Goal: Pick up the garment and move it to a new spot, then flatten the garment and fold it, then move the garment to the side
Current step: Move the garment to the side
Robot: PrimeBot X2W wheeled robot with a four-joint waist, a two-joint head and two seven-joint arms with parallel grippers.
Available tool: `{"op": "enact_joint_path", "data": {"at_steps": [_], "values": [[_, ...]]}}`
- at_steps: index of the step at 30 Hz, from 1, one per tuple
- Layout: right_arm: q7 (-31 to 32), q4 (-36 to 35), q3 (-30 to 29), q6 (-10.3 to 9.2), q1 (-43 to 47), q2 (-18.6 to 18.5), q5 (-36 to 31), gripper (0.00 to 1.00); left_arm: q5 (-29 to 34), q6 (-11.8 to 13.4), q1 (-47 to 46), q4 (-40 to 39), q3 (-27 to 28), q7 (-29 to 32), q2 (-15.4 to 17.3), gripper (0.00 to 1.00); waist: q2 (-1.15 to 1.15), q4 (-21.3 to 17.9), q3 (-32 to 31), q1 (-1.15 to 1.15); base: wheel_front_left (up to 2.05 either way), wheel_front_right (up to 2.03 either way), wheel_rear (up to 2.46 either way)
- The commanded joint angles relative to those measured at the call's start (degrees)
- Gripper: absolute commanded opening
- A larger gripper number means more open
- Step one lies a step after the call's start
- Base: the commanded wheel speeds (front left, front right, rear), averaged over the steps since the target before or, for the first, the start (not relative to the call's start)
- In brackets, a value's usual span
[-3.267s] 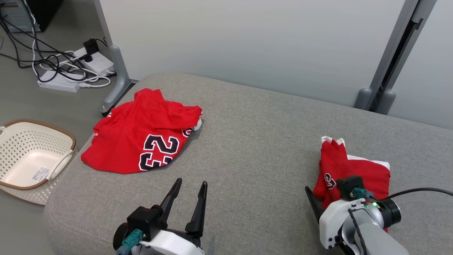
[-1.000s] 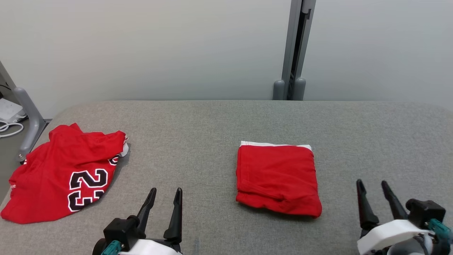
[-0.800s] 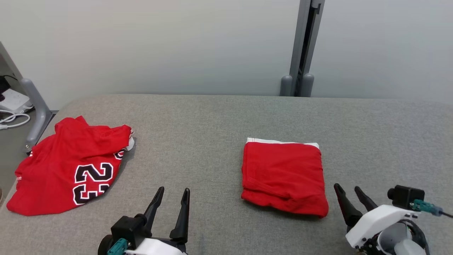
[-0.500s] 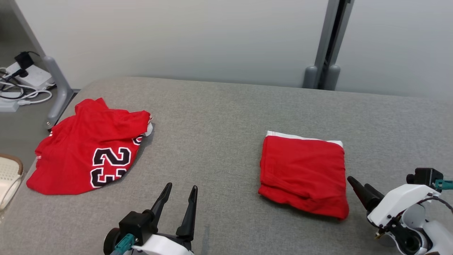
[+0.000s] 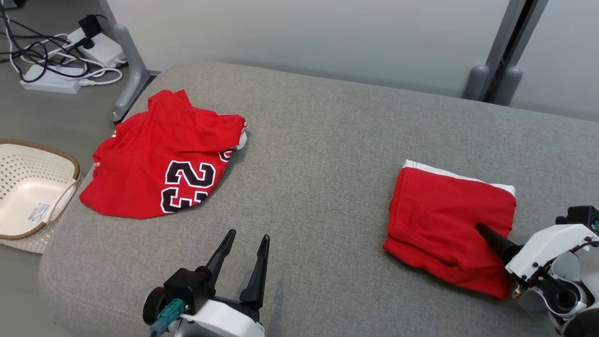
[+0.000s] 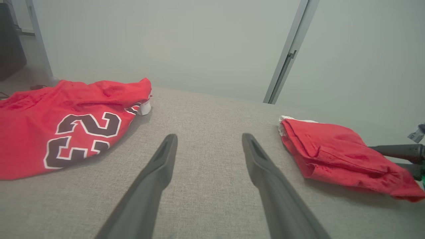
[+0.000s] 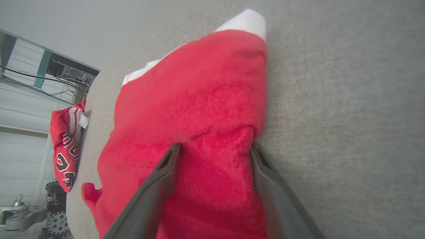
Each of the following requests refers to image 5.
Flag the red number 23 jersey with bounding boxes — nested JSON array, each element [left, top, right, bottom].
[[80, 89, 248, 220]]

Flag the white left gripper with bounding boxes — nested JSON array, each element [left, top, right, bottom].
[[175, 229, 270, 337]]

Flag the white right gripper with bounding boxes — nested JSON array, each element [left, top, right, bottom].
[[475, 223, 599, 284]]

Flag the left camera cable teal connector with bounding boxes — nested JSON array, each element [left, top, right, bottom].
[[150, 299, 184, 337]]

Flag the red shorts with white stripe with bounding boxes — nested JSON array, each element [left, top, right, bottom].
[[383, 159, 518, 300]]

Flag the grey partition post with feet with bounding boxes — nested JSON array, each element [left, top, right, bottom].
[[462, 0, 548, 106]]

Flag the black power adapter plug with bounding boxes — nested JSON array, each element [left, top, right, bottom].
[[79, 14, 103, 40]]

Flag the flat white power brick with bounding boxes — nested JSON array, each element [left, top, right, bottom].
[[20, 64, 82, 94]]

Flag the white power strip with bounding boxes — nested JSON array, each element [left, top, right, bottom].
[[68, 27, 127, 68]]

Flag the grey partition leg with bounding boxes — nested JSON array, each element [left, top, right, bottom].
[[96, 0, 150, 123]]

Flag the white perforated laundry basket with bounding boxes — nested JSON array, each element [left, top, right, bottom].
[[0, 139, 81, 255]]

